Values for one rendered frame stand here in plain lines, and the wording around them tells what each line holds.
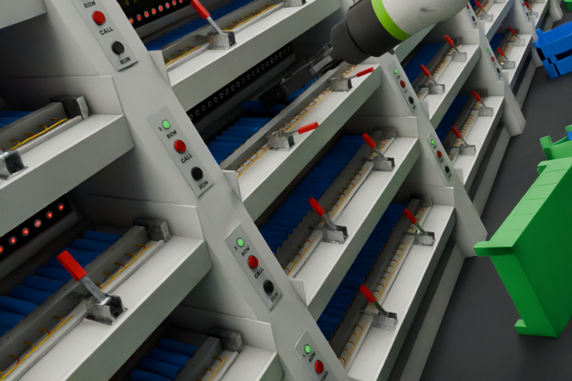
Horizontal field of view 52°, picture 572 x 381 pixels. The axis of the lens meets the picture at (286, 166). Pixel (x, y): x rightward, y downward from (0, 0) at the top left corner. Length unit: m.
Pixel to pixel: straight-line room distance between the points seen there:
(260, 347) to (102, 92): 0.41
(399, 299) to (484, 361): 0.19
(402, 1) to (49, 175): 0.54
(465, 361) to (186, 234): 0.64
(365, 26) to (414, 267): 0.54
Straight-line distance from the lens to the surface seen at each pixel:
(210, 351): 0.85
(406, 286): 1.21
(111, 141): 0.75
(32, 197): 0.68
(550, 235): 1.18
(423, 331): 1.28
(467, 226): 1.49
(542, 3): 3.21
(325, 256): 1.01
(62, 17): 0.78
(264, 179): 0.90
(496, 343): 1.23
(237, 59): 0.96
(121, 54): 0.80
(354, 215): 1.11
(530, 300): 1.15
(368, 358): 1.07
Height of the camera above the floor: 0.72
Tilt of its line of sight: 13 degrees down
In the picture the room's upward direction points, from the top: 31 degrees counter-clockwise
